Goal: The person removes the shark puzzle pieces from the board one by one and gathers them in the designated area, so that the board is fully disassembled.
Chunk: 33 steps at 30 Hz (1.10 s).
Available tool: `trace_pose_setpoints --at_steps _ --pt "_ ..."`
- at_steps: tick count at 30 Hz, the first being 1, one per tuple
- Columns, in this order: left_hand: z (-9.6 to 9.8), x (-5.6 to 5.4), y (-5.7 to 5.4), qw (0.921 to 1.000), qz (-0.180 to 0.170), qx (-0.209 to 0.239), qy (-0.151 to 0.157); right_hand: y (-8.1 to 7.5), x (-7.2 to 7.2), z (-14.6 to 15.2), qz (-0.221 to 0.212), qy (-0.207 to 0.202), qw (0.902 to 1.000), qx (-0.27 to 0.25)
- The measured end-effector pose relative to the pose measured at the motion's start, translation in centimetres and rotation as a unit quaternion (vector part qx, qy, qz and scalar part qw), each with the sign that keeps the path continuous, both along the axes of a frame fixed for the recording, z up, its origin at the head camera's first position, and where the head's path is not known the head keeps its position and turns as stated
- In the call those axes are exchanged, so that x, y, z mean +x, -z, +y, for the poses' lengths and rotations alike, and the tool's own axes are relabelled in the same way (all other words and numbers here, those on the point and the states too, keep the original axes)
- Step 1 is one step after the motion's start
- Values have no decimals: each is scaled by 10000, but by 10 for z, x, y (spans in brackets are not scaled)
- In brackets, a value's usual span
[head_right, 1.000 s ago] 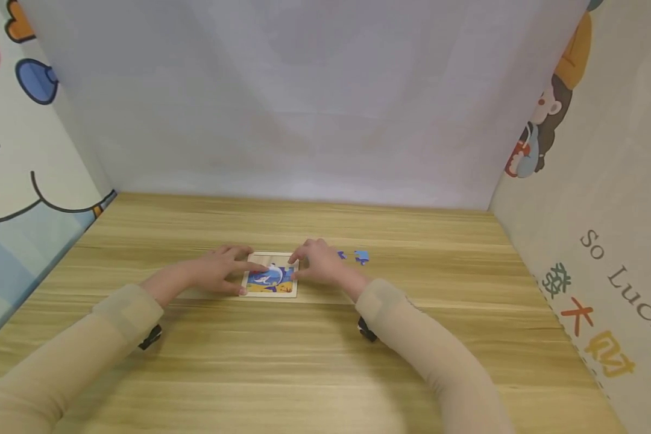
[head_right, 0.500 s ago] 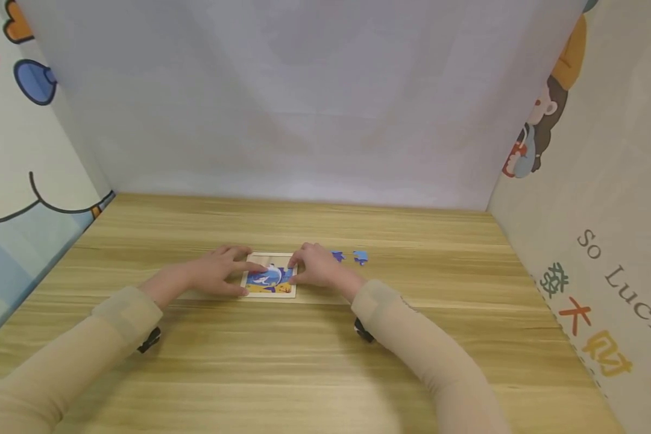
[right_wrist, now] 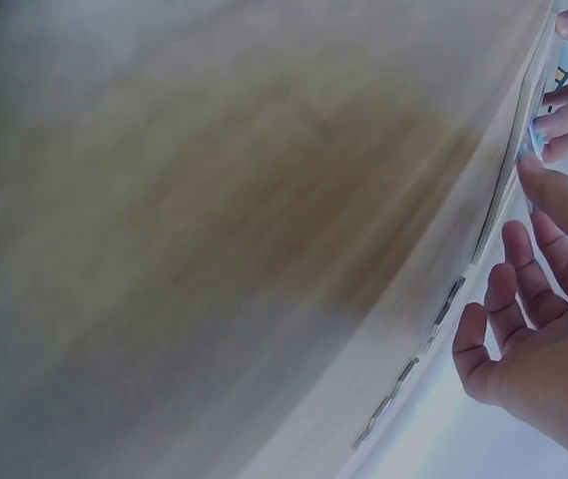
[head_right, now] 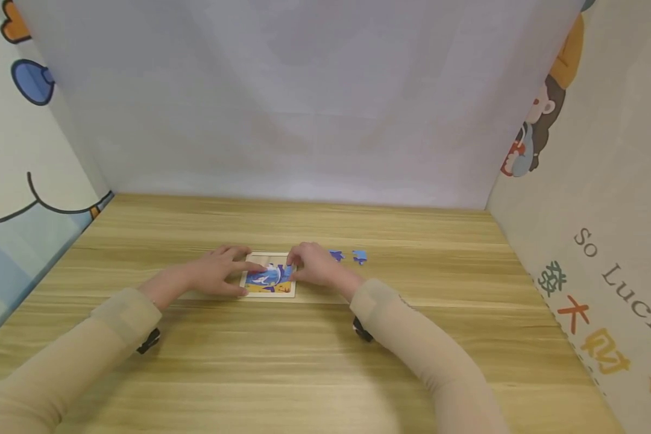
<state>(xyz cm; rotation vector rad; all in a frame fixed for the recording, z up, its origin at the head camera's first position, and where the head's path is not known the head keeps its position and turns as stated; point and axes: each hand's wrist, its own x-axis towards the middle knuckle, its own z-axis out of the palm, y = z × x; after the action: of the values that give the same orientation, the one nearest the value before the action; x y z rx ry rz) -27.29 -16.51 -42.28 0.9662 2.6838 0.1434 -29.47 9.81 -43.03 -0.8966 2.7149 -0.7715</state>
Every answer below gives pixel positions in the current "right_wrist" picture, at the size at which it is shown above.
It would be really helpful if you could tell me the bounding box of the white glossy packet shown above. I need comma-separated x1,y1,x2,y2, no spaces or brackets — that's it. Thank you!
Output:
258,0,568,479

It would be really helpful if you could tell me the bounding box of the person's right hand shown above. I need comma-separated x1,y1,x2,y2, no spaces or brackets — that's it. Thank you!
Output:
451,155,568,479

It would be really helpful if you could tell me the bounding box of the small blue printed tab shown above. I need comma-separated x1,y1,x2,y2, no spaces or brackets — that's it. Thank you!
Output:
526,118,548,162

